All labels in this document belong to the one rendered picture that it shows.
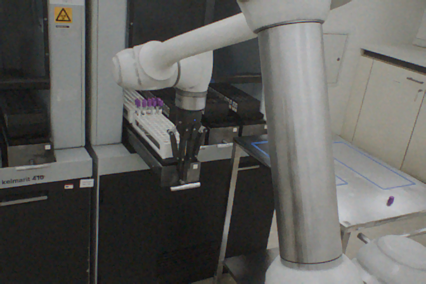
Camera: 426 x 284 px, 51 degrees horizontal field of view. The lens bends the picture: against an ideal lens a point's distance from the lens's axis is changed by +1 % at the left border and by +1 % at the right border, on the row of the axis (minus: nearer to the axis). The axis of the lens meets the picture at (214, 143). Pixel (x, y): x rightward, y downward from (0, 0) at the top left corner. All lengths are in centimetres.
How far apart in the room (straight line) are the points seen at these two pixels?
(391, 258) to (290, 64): 39
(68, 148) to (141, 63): 62
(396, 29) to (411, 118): 90
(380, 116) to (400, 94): 26
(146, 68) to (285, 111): 51
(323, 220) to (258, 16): 32
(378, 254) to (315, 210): 20
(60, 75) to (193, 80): 50
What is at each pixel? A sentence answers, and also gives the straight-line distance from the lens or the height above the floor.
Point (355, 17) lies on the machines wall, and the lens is 374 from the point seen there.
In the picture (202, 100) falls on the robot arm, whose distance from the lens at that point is 126.
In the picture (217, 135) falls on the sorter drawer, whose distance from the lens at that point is 172.
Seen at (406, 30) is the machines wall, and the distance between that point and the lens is 422.
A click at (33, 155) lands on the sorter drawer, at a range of 151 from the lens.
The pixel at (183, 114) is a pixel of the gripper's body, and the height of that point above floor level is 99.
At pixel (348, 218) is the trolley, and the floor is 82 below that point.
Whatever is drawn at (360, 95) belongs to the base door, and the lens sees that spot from 387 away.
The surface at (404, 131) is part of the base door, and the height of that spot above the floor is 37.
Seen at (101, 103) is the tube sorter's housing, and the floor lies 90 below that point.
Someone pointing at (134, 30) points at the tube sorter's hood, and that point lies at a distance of 154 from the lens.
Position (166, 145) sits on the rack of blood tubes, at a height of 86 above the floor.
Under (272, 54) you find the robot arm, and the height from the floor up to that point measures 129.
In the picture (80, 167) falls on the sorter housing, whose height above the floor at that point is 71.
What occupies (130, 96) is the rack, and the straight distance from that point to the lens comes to 180.
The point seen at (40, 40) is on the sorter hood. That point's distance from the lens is 148.
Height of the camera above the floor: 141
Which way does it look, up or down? 23 degrees down
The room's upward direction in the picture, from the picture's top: 7 degrees clockwise
